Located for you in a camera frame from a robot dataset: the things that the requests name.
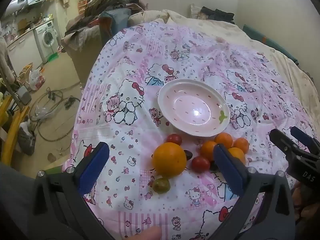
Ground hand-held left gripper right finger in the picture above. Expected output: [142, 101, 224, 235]
[213, 144, 297, 240]

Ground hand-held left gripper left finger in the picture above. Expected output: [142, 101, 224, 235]
[32, 142, 113, 240]

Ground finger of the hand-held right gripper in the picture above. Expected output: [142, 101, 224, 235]
[269, 129, 320, 163]
[290, 126, 320, 153]

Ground red cherry tomato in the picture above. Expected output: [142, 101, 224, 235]
[192, 156, 211, 173]
[167, 134, 183, 146]

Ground small orange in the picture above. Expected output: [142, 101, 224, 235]
[200, 141, 218, 162]
[227, 147, 246, 166]
[214, 132, 234, 149]
[234, 138, 250, 154]

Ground large orange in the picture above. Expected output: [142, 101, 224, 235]
[152, 142, 187, 177]

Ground pink speckled plate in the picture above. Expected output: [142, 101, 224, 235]
[157, 79, 230, 137]

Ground person's left hand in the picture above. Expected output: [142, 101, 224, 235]
[130, 226, 162, 240]

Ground pink cartoon printed blanket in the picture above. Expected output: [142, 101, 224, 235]
[61, 21, 318, 240]

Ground green cherry tomato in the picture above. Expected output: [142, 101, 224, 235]
[152, 177, 171, 194]

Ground teal mat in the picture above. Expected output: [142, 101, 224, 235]
[242, 24, 302, 66]

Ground white plastic bag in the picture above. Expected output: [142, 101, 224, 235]
[28, 68, 46, 91]

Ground brown sofa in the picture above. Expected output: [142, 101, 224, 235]
[61, 26, 107, 84]

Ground white kitchen cabinet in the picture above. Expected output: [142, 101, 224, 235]
[6, 31, 43, 73]

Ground white washing machine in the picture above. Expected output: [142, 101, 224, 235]
[34, 21, 59, 64]

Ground blue cloth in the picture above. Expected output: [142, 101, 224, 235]
[98, 8, 132, 46]

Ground dark clothes on bed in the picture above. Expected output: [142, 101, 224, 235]
[191, 4, 236, 23]

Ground cardboard box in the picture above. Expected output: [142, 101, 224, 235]
[17, 19, 32, 31]

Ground pile of dark clothes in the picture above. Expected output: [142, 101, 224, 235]
[65, 0, 148, 39]

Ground coiled floor hose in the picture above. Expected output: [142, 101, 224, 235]
[29, 87, 83, 141]

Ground yellow wooden frame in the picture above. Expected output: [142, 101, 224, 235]
[0, 96, 31, 152]

